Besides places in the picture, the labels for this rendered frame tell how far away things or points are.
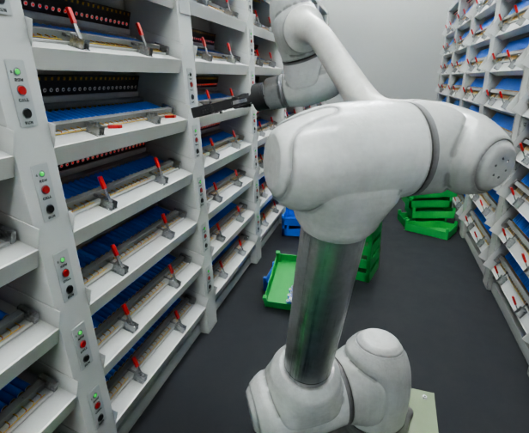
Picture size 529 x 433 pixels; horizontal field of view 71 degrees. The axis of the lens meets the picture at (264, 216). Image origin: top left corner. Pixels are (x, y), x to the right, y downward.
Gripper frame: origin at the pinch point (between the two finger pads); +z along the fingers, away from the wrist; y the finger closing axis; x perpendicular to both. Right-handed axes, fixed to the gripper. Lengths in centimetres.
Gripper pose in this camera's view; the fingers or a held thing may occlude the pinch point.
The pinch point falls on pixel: (204, 110)
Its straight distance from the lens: 118.3
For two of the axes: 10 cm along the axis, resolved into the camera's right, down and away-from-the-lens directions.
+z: -9.3, 1.1, 3.4
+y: 2.9, -3.3, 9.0
